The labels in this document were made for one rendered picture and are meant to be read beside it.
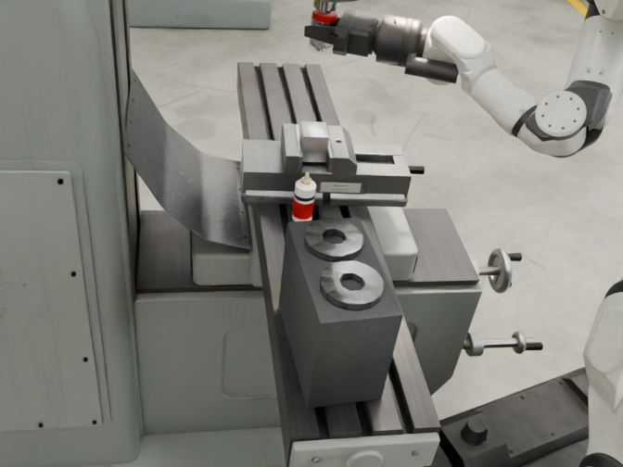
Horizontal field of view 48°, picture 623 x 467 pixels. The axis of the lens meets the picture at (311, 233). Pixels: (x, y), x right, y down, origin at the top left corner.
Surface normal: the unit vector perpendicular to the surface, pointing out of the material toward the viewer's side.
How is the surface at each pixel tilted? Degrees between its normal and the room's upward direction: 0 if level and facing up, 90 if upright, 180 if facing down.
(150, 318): 90
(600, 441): 90
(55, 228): 89
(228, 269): 90
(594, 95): 46
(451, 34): 23
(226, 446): 0
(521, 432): 0
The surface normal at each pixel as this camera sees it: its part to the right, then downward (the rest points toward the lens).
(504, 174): 0.11, -0.77
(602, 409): -0.90, 0.20
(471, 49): 0.00, -0.48
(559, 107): -0.36, -0.20
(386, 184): 0.09, 0.64
